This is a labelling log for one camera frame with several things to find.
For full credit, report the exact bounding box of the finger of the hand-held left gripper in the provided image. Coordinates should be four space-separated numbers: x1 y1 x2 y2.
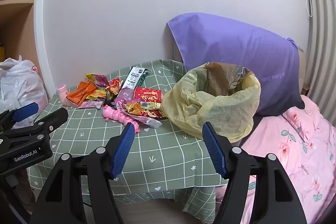
16 108 69 140
0 102 39 132

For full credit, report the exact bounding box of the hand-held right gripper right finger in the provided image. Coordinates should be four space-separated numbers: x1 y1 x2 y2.
202 122 307 224

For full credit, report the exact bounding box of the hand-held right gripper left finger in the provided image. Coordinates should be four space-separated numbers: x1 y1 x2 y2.
30 123 135 224

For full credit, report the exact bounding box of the orange snack wrapper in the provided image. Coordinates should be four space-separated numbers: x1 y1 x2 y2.
66 81 97 106

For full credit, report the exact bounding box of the yellow plastic bag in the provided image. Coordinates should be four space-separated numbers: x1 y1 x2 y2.
160 62 261 143

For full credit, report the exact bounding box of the red gold snack packet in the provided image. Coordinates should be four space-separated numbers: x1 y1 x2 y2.
133 87 163 104

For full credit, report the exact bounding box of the white green packet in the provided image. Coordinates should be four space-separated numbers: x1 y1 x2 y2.
123 66 152 89

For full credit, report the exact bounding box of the small pink bottle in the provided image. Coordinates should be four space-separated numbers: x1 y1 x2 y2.
56 84 69 104

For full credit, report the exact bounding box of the white plastic bag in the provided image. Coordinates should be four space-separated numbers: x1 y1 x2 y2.
0 55 49 130

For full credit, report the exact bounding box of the pink purple stick wrapper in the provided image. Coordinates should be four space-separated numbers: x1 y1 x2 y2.
79 100 104 109

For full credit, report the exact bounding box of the pink caterpillar toy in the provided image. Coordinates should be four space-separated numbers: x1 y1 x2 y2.
102 105 141 135

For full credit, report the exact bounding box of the green checked tablecloth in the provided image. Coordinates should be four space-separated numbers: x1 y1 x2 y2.
28 59 229 210

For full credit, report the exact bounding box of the yellow pink snack wrapper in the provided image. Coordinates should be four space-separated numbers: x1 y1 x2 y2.
84 73 109 86

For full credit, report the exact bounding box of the red gold crumpled wrapper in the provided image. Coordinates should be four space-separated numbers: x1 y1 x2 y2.
105 78 124 98

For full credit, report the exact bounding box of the pink floral blanket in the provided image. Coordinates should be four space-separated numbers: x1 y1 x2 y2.
215 94 336 224

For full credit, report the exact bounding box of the wooden shelf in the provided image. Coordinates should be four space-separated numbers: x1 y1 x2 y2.
0 0 40 62

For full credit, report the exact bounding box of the purple pillow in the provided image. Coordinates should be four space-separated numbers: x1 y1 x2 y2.
167 13 305 117

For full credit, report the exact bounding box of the white pleated curtain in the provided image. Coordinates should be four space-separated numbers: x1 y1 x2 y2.
306 0 336 119

